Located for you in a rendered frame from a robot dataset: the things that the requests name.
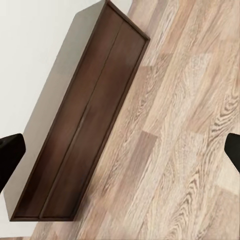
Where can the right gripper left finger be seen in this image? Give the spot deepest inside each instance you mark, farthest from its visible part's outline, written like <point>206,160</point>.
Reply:
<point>12,149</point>

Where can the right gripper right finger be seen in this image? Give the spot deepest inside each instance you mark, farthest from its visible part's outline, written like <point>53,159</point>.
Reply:
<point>232,149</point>

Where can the bench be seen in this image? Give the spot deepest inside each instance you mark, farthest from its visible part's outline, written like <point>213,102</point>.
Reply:
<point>75,114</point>

